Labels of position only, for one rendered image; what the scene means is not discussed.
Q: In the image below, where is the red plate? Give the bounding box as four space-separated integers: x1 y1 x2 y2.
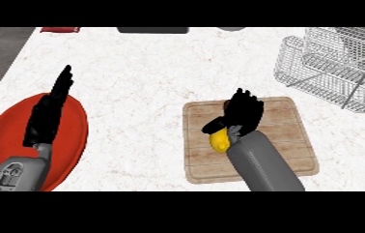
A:
0 92 89 192

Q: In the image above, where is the yellow sweet potato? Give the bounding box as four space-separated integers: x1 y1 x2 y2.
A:
207 128 231 154

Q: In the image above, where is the red flat object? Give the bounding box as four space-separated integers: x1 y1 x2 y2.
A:
39 27 80 34

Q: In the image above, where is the wooden cutting board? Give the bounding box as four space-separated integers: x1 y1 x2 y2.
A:
180 96 320 185

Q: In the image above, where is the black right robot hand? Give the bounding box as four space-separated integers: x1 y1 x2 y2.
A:
200 87 264 138

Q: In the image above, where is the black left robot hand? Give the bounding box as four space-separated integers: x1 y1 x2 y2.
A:
22 64 75 148

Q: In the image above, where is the dark grey flat object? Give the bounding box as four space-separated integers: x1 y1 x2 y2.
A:
116 27 191 35

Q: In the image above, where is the white wire tiered basket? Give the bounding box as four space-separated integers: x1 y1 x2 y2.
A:
272 27 365 114

